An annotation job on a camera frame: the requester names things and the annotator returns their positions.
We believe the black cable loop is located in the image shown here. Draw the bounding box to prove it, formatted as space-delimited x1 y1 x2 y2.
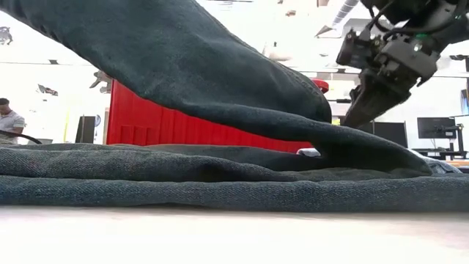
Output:
0 129 43 145

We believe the black desk monitor stand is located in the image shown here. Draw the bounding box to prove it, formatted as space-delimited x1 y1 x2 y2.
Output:
410 123 469 161

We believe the red plastic bin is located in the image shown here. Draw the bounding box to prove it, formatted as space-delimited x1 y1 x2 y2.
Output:
106 77 330 155

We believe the small black monitor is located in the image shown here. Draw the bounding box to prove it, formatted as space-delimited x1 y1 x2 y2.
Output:
416 116 458 140

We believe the clear spray bottle grey trigger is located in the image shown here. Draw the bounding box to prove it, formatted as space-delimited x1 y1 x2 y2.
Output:
89 70 113 95

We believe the person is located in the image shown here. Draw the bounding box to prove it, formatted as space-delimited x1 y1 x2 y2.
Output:
0 97 27 145

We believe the silver smooth ventilation duct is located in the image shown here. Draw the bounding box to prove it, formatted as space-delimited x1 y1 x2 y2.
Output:
314 0 362 38

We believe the large black screen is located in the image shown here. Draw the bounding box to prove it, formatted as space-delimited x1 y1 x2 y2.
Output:
356 120 409 148

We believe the black speaker box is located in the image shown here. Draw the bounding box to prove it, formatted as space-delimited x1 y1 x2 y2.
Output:
74 115 97 144

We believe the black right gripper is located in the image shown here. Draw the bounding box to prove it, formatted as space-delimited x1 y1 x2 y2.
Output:
341 34 441 130

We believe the dark ceiling fixture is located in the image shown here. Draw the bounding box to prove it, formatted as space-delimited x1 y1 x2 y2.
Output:
0 26 14 46

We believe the LED light bar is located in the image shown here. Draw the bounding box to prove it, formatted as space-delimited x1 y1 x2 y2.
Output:
0 60 469 80

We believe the dark teal garment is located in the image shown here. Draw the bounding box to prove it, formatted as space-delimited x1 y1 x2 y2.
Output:
0 0 469 214

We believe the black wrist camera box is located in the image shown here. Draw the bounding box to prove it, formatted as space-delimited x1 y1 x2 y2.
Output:
336 29 373 71

